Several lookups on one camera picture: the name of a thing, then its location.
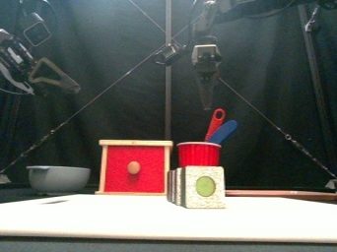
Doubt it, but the blue toy knife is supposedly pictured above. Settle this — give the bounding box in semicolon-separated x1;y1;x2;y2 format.
206;119;239;146

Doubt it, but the toy sushi piece green centre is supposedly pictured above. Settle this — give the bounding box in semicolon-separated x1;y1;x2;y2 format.
180;165;227;210

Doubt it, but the toy sushi middle piece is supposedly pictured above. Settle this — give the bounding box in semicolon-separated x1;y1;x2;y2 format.
174;167;184;207
169;168;178;205

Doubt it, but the pink plastic plate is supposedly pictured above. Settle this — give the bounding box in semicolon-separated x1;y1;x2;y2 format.
224;189;337;203

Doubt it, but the white cutting board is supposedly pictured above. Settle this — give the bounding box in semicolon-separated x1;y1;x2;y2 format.
0;193;337;244

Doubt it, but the red plastic cup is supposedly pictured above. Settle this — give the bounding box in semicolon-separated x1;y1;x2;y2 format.
175;141;222;168

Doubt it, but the wooden box with red drawer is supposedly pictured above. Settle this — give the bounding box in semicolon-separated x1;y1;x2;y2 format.
95;139;175;196

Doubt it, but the grey-blue bowl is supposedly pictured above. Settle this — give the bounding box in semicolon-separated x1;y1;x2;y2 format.
25;164;92;195

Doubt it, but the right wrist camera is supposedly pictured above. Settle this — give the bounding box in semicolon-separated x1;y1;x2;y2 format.
151;41;187;67

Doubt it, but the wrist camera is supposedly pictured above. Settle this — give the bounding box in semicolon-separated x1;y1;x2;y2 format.
151;41;187;67
22;20;52;47

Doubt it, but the vertical metal frame pole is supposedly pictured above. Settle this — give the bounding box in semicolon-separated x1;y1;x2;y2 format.
163;0;172;142

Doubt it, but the red toy utensil handle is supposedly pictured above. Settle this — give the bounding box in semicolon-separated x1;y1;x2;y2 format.
203;107;227;143

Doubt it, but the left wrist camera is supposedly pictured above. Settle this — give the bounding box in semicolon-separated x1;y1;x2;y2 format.
22;20;52;47

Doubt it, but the steel diagonal brace wire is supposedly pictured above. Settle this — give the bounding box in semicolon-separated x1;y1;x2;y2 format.
125;0;337;181
0;11;210;175

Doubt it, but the slanted metal frame pole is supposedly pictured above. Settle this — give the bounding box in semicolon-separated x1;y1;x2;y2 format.
295;2;337;166

